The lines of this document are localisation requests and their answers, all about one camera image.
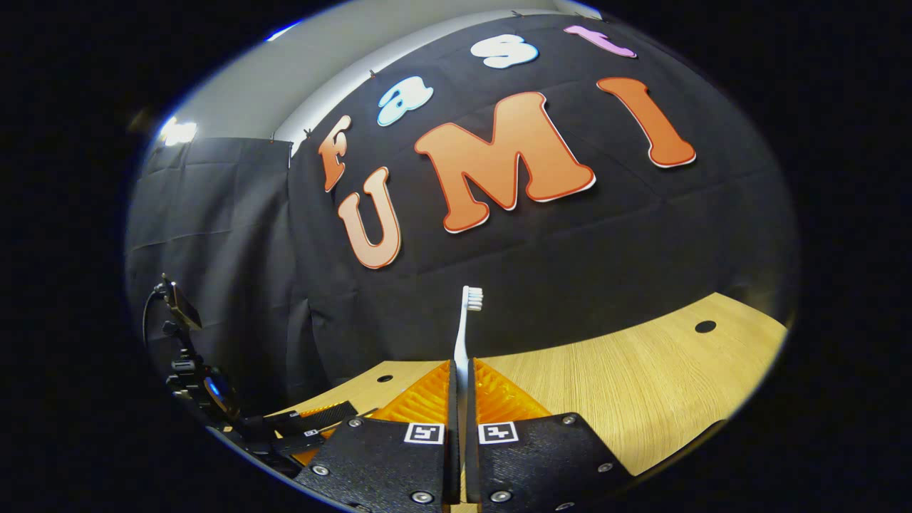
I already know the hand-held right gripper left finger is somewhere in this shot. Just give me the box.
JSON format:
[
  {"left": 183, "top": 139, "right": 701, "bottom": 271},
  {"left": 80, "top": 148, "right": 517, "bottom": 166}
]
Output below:
[{"left": 296, "top": 358, "right": 461, "bottom": 511}]

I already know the black backdrop cloth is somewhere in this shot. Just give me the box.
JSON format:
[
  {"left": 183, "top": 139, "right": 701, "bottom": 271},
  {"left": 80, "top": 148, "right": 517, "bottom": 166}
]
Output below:
[{"left": 125, "top": 11, "right": 799, "bottom": 420}]

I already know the white toothbrush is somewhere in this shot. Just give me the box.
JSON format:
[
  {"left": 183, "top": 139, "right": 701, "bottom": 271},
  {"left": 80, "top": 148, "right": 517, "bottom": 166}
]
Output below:
[{"left": 454, "top": 285, "right": 485, "bottom": 504}]

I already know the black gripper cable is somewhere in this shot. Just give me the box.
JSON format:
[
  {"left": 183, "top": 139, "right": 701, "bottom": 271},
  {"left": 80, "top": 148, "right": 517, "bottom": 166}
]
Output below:
[{"left": 141, "top": 285, "right": 169, "bottom": 351}]

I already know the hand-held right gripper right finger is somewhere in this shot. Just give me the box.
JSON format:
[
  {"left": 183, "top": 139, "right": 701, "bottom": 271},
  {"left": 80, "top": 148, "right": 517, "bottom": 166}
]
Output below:
[{"left": 467, "top": 356, "right": 635, "bottom": 513}]

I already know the ceiling light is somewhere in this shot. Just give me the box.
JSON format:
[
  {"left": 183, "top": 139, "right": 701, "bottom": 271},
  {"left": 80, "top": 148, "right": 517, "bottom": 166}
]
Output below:
[{"left": 160, "top": 118, "right": 200, "bottom": 147}]

